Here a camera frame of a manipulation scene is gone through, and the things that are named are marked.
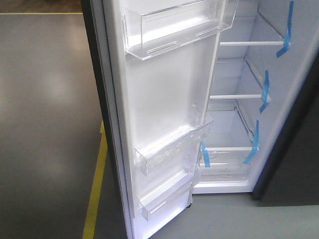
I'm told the blue tape strip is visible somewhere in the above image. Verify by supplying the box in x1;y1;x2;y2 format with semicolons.
276;0;294;58
259;70;270;113
200;141;210;168
243;120;259;164

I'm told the clear upper door bin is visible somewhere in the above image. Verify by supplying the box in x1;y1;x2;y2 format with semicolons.
120;0;238;60

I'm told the clear lower door bin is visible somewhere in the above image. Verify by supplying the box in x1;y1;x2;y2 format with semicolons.
139;161;199;221

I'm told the dark grey fridge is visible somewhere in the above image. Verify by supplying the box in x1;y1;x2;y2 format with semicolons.
193;0;319;206

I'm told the clear middle door bin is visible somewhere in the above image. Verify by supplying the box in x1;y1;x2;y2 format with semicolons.
134;104;213;176

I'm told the clear door bin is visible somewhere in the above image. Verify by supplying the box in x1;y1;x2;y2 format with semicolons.
139;161;199;221
134;104;213;176
120;0;238;60

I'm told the fridge door white inside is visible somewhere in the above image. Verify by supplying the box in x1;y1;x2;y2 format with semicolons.
81;0;239;239

